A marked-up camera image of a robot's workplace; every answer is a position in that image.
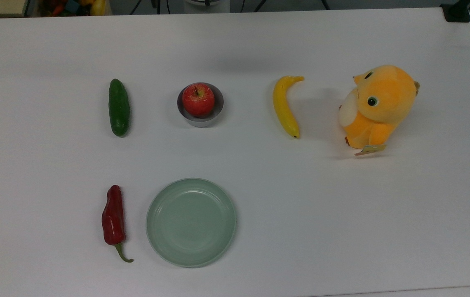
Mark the green cucumber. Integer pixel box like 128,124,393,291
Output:
108,78,131,137

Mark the small metal bowl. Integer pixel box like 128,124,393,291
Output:
177,82,224,127

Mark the red chili pepper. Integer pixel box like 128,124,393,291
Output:
101,184,134,263

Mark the light green plastic plate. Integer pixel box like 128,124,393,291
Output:
146,177,237,269

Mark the orange plush toy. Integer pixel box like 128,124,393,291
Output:
338,64,421,156

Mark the red apple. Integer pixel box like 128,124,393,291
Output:
182,83,215,118

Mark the yellow banana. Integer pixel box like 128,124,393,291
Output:
273,75,305,139

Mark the box of colourful toys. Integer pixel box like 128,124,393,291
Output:
37,0,110,17

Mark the black table clamp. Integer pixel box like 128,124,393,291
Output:
440,0,470,23

